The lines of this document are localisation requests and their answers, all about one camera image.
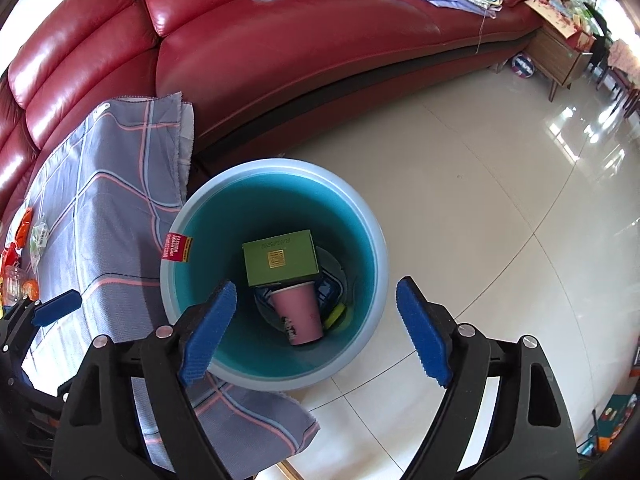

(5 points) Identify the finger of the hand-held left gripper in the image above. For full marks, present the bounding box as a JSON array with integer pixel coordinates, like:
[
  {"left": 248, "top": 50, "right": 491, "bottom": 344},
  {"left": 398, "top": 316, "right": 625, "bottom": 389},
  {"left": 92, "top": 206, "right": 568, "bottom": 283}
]
[{"left": 0, "top": 290, "right": 83, "bottom": 361}]

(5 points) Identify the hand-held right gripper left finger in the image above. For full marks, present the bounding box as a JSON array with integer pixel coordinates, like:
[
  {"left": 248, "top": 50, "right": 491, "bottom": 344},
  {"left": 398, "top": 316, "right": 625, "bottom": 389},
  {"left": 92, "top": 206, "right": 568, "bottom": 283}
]
[{"left": 50, "top": 280, "right": 238, "bottom": 480}]

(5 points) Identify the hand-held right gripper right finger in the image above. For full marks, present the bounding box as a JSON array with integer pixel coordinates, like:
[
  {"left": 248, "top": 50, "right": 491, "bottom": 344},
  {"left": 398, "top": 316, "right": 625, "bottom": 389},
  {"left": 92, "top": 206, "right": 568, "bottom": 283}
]
[{"left": 395, "top": 276, "right": 583, "bottom": 480}]

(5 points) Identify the blue plastic bin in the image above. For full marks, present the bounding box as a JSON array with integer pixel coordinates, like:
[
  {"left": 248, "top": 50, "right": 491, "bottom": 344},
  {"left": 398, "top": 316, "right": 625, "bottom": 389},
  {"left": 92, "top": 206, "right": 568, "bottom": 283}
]
[{"left": 160, "top": 158, "right": 388, "bottom": 391}]

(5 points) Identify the clear plastic packet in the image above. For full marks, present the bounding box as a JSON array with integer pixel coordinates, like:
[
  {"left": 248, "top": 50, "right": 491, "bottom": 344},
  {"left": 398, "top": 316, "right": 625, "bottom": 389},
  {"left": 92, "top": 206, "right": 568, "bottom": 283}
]
[{"left": 29, "top": 215, "right": 51, "bottom": 266}]

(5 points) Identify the red snack packet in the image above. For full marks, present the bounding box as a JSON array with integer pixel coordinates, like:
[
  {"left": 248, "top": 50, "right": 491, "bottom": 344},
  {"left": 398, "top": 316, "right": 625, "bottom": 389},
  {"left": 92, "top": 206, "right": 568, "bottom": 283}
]
[{"left": 0, "top": 242, "right": 21, "bottom": 281}]

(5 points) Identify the orange snack packet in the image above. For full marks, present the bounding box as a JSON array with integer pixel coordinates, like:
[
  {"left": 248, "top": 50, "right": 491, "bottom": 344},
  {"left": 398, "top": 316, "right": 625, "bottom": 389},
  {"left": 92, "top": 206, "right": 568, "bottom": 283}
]
[{"left": 15, "top": 207, "right": 35, "bottom": 246}]

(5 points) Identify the yellow round item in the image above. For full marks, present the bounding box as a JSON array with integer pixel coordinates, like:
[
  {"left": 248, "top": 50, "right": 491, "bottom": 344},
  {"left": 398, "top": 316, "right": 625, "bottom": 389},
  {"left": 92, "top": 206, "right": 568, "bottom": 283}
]
[{"left": 322, "top": 304, "right": 347, "bottom": 330}]

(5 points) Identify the pink paper cup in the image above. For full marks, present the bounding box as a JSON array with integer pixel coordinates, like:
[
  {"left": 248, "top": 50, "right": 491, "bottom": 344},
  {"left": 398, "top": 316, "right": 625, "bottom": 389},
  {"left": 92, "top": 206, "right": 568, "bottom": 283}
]
[{"left": 269, "top": 282, "right": 325, "bottom": 347}]

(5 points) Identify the green cardboard box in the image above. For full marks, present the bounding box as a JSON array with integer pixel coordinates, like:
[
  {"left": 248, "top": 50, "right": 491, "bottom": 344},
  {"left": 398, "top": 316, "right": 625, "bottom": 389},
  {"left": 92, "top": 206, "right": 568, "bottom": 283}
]
[{"left": 242, "top": 230, "right": 321, "bottom": 288}]

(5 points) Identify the blue packet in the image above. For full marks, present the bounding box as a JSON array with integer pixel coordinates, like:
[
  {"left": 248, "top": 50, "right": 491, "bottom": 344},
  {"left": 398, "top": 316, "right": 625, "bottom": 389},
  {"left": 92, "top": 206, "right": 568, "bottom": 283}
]
[{"left": 315, "top": 270, "right": 346, "bottom": 311}]

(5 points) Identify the grey plaid cloth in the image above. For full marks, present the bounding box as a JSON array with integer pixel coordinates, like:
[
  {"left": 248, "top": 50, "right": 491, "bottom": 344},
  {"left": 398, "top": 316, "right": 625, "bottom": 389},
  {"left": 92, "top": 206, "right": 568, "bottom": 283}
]
[{"left": 0, "top": 95, "right": 321, "bottom": 480}]

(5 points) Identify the colourful cardboard box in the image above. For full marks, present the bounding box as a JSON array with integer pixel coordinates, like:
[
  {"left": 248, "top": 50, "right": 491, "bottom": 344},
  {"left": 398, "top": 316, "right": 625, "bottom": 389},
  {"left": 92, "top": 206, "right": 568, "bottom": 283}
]
[{"left": 580, "top": 392, "right": 640, "bottom": 456}]

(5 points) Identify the blue white ball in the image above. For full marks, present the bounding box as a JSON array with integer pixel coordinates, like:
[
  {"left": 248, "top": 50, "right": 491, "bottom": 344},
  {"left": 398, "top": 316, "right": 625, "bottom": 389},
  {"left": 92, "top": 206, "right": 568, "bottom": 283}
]
[{"left": 509, "top": 51, "right": 535, "bottom": 80}]

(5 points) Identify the red leather sofa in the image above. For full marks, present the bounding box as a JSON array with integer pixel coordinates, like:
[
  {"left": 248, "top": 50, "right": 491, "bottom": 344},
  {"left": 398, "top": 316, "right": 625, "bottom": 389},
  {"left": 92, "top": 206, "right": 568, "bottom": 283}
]
[{"left": 0, "top": 0, "right": 546, "bottom": 241}]

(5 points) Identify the wooden cabinet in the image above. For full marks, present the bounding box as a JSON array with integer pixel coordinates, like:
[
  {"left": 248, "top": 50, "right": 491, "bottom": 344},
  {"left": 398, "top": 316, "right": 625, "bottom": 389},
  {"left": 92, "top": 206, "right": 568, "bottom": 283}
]
[{"left": 530, "top": 25, "right": 593, "bottom": 103}]

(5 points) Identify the table with pink cloth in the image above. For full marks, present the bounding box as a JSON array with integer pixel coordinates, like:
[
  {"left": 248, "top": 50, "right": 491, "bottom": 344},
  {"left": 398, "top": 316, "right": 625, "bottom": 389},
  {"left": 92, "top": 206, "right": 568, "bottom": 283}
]
[{"left": 607, "top": 40, "right": 640, "bottom": 91}]

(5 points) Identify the red patterned cardboard box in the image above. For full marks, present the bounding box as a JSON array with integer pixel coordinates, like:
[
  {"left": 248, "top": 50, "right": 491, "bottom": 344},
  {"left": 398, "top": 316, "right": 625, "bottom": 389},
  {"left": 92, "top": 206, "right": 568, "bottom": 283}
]
[{"left": 524, "top": 0, "right": 598, "bottom": 48}]

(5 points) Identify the dark chair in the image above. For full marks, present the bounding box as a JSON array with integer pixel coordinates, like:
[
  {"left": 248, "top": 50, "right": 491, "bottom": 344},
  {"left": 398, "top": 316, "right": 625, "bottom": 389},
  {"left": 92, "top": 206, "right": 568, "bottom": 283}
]
[{"left": 585, "top": 5, "right": 613, "bottom": 86}]

